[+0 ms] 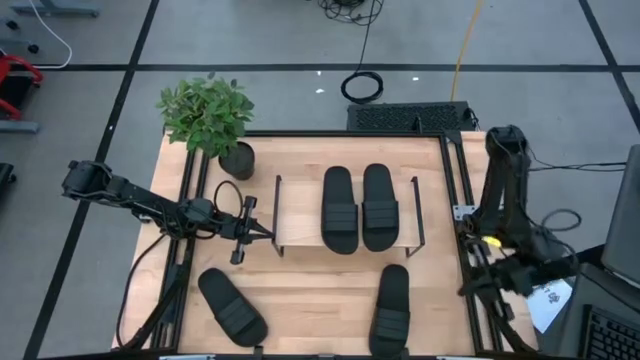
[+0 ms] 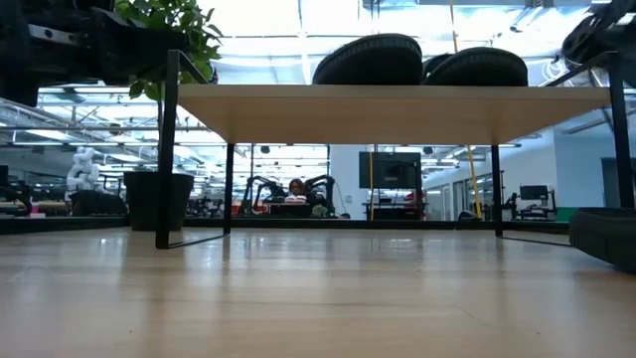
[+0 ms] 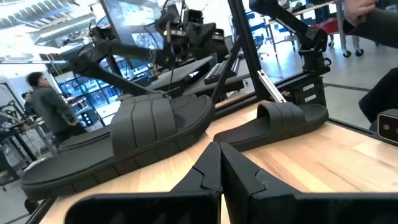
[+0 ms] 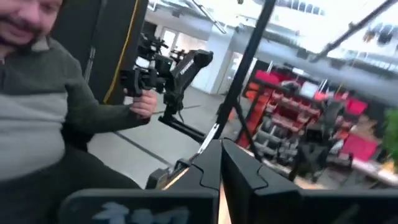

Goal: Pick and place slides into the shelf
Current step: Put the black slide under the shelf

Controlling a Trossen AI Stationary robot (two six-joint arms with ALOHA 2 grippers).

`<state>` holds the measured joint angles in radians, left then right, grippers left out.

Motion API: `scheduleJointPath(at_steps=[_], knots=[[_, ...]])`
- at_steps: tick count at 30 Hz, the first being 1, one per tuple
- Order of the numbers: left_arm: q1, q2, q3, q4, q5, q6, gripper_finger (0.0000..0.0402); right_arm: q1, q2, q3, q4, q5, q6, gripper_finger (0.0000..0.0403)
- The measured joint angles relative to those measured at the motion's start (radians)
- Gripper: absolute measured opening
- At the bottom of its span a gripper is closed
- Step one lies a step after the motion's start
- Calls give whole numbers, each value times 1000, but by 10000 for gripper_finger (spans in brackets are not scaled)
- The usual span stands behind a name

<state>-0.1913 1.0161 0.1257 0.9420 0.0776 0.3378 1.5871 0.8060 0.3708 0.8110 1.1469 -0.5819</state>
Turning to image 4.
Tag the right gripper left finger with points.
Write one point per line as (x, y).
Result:
(199, 174)

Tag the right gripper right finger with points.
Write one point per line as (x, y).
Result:
(248, 186)

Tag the red storage rack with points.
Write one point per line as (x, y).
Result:
(286, 115)

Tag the person's hand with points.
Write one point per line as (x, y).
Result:
(144, 104)

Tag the red bin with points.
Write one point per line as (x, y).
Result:
(359, 147)

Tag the green plant in black pot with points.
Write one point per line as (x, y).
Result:
(392, 133)

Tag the black panel with yellow stripe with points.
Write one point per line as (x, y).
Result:
(102, 46)

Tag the person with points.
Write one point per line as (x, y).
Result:
(31, 109)

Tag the black metal rig frame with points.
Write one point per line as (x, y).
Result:
(248, 56)

